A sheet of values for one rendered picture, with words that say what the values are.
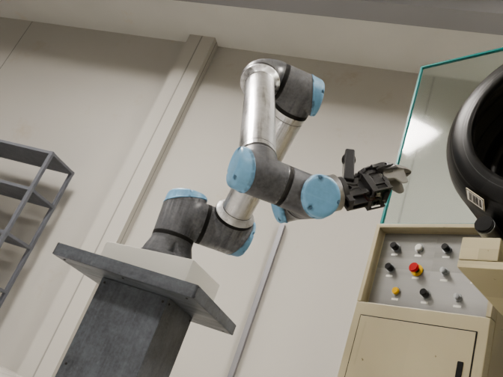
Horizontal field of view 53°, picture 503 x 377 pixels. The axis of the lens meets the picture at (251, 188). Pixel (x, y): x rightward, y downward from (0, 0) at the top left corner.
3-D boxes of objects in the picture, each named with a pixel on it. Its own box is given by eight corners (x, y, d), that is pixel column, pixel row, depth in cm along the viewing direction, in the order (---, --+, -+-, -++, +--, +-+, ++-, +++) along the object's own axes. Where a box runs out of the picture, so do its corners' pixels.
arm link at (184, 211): (150, 233, 186) (165, 191, 192) (193, 249, 189) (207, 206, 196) (156, 224, 172) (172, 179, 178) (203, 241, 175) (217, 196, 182)
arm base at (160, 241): (128, 250, 173) (138, 223, 177) (156, 267, 189) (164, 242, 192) (174, 257, 165) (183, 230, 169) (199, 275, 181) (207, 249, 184)
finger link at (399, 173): (420, 184, 126) (388, 191, 124) (407, 168, 130) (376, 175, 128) (424, 175, 124) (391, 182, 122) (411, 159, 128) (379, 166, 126)
